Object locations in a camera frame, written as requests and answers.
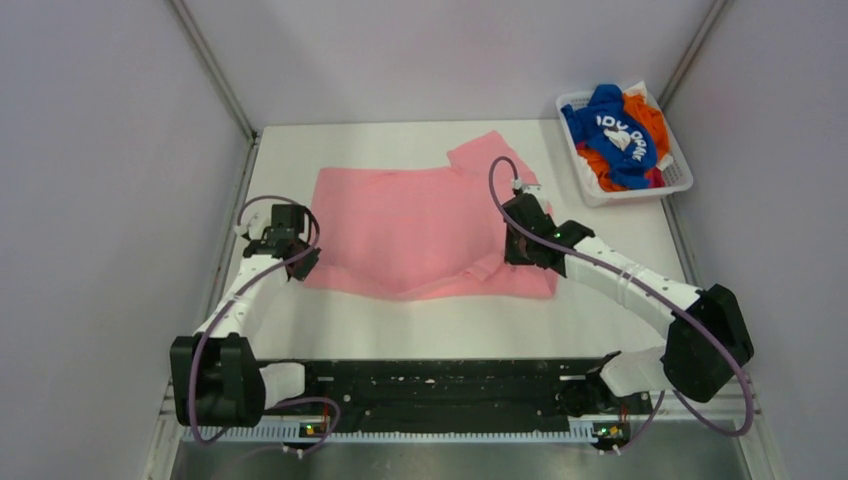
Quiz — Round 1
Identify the pink t-shirt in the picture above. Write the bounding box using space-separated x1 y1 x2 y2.
304 131 558 301

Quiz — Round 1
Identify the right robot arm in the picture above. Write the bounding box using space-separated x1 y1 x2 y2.
499 191 755 412

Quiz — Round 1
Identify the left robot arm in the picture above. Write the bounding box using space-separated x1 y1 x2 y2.
169 197 321 430

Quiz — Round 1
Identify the orange t-shirt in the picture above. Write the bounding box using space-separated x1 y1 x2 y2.
576 91 672 193

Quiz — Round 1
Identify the blue printed t-shirt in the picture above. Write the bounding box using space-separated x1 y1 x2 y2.
560 84 659 192

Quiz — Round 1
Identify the red t-shirt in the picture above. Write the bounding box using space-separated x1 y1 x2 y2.
645 168 666 189

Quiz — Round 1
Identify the white plastic basket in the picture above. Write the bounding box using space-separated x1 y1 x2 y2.
555 90 694 207

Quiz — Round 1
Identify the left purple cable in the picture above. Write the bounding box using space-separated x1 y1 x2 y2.
187 194 342 458

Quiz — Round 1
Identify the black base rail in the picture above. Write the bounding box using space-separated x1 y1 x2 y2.
258 356 664 436

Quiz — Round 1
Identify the white slotted cable duct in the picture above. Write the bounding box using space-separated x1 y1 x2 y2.
218 417 625 446

